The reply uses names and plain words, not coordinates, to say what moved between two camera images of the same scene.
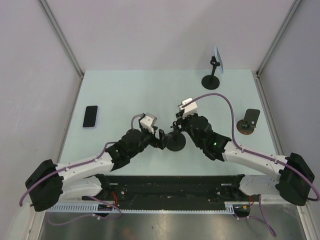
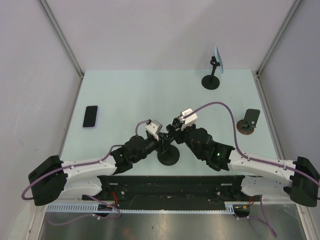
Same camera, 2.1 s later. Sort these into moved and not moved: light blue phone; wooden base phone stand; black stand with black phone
Moved: black stand with black phone
Not moved: wooden base phone stand; light blue phone
